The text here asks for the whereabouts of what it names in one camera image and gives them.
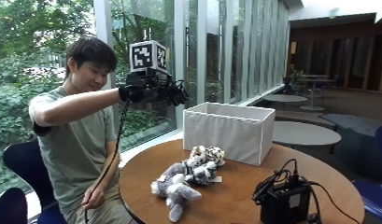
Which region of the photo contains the black glove cable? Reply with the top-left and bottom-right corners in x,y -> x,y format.
83,100 -> 131,224

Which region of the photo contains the grey soft toy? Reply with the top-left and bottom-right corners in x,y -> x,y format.
149,162 -> 203,224

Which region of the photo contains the spotted snow leopard soft toy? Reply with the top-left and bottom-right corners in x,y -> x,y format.
187,145 -> 226,168
181,159 -> 222,187

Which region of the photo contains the black cable bundle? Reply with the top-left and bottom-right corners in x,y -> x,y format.
252,158 -> 362,224

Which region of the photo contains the black electronics box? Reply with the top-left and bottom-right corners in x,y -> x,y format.
258,182 -> 313,224

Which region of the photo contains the dark blue chair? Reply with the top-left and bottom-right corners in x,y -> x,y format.
352,125 -> 382,222
0,187 -> 30,224
2,139 -> 68,224

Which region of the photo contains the white cube with black markers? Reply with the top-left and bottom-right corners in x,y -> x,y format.
128,39 -> 169,75

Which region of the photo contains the the person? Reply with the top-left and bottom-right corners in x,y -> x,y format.
28,36 -> 136,224

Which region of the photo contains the grey sofa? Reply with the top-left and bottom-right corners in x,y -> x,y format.
318,113 -> 382,183

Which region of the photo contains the round grey low table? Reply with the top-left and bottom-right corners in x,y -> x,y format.
261,93 -> 309,110
272,120 -> 342,155

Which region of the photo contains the round pedestal table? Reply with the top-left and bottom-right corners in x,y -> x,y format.
298,77 -> 337,112

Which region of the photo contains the black cube mount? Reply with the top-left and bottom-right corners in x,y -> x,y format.
124,68 -> 173,88

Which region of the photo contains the potted green plant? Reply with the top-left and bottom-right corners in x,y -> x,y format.
289,69 -> 308,91

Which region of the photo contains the white fabric storage box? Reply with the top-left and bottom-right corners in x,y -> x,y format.
181,101 -> 277,167

